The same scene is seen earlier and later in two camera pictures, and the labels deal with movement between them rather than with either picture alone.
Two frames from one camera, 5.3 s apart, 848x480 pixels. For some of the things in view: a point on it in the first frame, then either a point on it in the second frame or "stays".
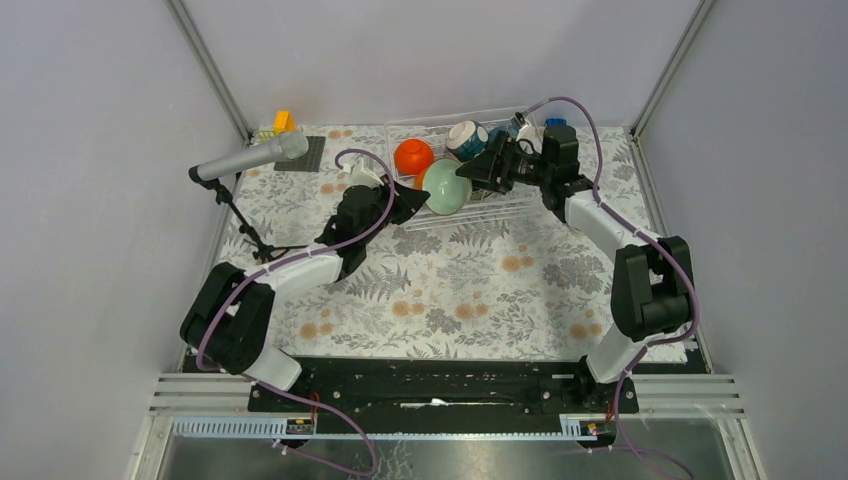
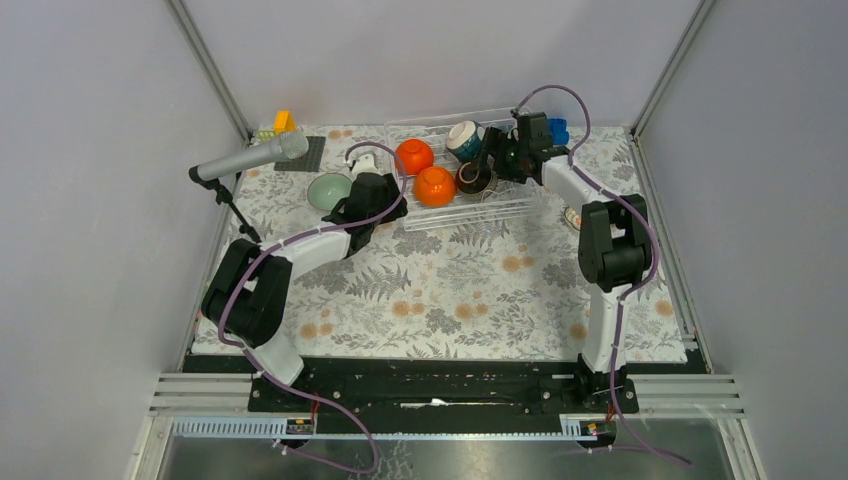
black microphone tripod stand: [265, 253] stays
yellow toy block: [284, 122] stays
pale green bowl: [449, 192] -> [325, 190]
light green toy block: [266, 135] stays
